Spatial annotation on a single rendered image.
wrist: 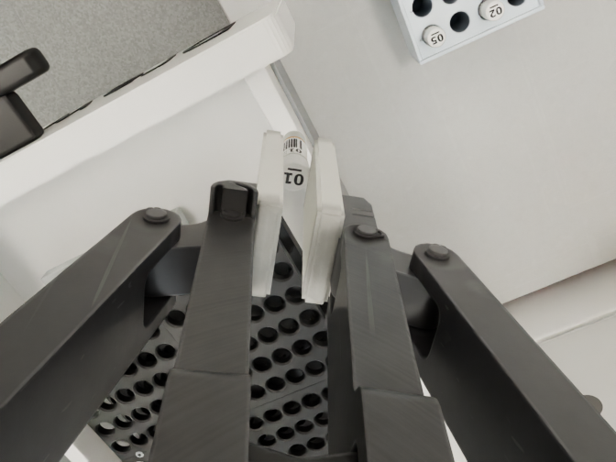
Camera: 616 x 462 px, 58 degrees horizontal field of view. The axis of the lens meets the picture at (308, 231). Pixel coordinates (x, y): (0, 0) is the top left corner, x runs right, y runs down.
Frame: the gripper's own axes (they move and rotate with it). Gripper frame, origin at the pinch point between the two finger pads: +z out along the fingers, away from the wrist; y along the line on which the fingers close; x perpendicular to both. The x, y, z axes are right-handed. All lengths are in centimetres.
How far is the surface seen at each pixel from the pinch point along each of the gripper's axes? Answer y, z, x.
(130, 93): -7.4, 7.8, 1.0
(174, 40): -23, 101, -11
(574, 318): 26.5, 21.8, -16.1
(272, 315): 0.4, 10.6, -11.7
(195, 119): -5.8, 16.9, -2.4
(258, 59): -2.0, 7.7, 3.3
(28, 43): -52, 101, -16
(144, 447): -6.8, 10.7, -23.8
